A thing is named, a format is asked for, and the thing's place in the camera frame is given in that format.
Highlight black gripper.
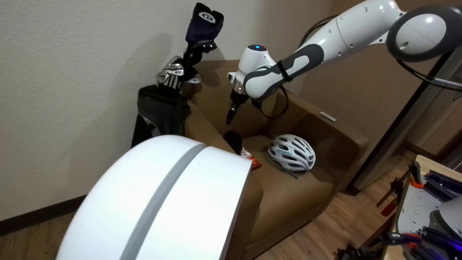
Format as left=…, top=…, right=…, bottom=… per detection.
left=223, top=85, right=249, bottom=125

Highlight dark golf club cover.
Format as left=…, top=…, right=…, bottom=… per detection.
left=222, top=128, right=245, bottom=156

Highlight silver golf iron head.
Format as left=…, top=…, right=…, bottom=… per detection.
left=184, top=70, right=203, bottom=88
left=155, top=56, right=187, bottom=89

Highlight black golf bag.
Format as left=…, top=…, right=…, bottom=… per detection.
left=129, top=83, right=193, bottom=148

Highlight black covered golf club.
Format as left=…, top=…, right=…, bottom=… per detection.
left=179, top=40, right=218, bottom=75

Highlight navy golf cover white logo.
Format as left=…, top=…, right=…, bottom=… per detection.
left=184, top=1, right=225, bottom=47

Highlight tan leather sofa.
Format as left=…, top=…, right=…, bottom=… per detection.
left=184, top=59, right=372, bottom=260

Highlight white bicycle helmet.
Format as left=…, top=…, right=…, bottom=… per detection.
left=265, top=133, right=317, bottom=174

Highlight white bladeless tower fan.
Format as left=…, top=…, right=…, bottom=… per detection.
left=54, top=134, right=254, bottom=260

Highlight black tripod stand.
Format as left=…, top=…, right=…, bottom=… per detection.
left=347, top=47, right=462, bottom=195

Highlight cardboard box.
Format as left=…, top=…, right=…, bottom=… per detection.
left=404, top=95, right=462, bottom=161

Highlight black table clamp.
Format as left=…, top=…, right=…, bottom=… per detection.
left=378, top=226, right=462, bottom=254

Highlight black clamp red handle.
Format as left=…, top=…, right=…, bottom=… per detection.
left=373, top=161, right=425, bottom=218

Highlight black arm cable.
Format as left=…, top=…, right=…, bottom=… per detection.
left=385, top=4, right=462, bottom=92

